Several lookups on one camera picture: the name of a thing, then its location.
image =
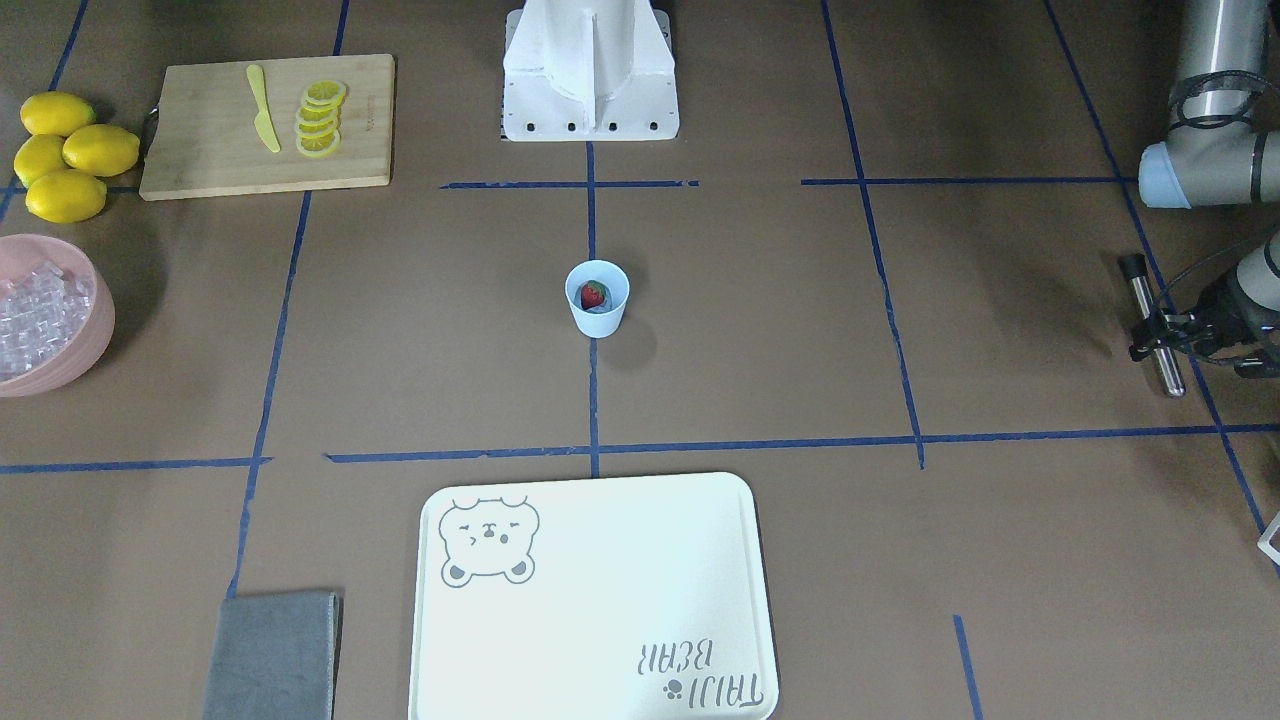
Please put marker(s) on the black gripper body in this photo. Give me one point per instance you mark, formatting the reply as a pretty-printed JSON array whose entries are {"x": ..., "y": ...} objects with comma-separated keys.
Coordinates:
[{"x": 1224, "y": 309}]

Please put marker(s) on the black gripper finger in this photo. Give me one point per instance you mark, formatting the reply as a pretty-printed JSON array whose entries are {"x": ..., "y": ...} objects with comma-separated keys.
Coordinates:
[
  {"x": 1143, "y": 347},
  {"x": 1161, "y": 323}
]

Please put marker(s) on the steel muddler black tip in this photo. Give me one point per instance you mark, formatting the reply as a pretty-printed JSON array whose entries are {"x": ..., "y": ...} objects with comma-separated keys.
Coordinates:
[{"x": 1134, "y": 269}]

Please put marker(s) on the red strawberry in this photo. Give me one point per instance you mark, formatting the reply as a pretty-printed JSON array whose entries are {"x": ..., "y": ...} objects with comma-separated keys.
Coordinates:
[{"x": 594, "y": 297}]

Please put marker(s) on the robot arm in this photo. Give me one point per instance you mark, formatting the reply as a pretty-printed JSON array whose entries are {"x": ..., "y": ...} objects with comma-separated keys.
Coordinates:
[{"x": 1213, "y": 155}]

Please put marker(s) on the light blue cup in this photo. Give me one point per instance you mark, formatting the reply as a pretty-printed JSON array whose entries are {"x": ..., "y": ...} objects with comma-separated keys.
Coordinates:
[{"x": 598, "y": 325}]

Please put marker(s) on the pile of clear ice cubes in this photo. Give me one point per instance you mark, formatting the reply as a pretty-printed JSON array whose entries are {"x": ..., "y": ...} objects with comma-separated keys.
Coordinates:
[{"x": 41, "y": 312}]

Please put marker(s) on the white bear tray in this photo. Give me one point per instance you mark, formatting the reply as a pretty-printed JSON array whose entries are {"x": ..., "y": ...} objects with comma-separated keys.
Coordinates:
[{"x": 610, "y": 598}]

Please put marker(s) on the lemon slices row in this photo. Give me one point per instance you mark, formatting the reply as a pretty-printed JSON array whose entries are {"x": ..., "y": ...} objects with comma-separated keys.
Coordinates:
[{"x": 317, "y": 119}]

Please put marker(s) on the yellow plastic knife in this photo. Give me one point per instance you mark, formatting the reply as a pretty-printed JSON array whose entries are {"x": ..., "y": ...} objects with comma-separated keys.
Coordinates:
[{"x": 262, "y": 120}]

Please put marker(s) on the grey folded cloth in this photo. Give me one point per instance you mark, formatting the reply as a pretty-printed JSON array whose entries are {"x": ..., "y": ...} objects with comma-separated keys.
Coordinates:
[{"x": 275, "y": 656}]

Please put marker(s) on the wooden cutting board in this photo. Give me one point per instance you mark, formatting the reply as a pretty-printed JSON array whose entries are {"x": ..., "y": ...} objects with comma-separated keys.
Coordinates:
[{"x": 206, "y": 144}]

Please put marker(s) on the yellow lemon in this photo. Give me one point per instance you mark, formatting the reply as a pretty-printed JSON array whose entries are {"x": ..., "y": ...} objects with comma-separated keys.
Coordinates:
[
  {"x": 38, "y": 157},
  {"x": 56, "y": 113},
  {"x": 66, "y": 196},
  {"x": 102, "y": 150}
]

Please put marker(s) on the yellow lemon bottom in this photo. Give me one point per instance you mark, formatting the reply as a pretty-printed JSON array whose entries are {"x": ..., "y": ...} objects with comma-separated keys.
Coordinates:
[{"x": 66, "y": 196}]

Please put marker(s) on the yellow lemon top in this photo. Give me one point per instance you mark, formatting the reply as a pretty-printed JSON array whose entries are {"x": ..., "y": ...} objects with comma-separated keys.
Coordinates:
[{"x": 56, "y": 113}]

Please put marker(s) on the pink bowl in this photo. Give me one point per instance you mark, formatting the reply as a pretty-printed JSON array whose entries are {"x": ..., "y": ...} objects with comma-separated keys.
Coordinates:
[{"x": 20, "y": 253}]

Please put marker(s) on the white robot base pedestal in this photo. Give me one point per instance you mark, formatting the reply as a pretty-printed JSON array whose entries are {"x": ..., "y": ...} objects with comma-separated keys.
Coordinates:
[{"x": 589, "y": 71}]

